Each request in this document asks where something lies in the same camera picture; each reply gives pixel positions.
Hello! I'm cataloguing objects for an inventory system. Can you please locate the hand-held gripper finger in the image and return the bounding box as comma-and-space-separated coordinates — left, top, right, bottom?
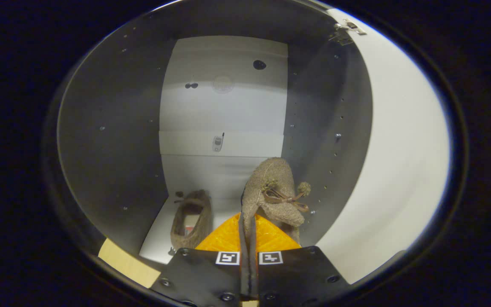
250, 213, 352, 307
149, 212, 249, 307

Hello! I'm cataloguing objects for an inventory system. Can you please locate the brown fuzzy shoe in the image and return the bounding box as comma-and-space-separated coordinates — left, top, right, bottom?
170, 190, 213, 252
240, 157, 312, 273

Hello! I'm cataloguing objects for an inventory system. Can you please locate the white shoe cabinet door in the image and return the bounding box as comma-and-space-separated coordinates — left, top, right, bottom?
314, 9, 451, 284

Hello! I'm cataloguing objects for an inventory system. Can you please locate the grey shoe cabinet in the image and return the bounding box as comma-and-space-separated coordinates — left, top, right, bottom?
56, 0, 374, 267

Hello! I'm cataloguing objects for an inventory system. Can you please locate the white cabinet shelf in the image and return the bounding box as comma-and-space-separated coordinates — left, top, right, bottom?
139, 196, 246, 265

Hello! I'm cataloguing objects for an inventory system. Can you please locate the metal door hinge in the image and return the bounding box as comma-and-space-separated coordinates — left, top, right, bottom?
329, 19, 367, 46

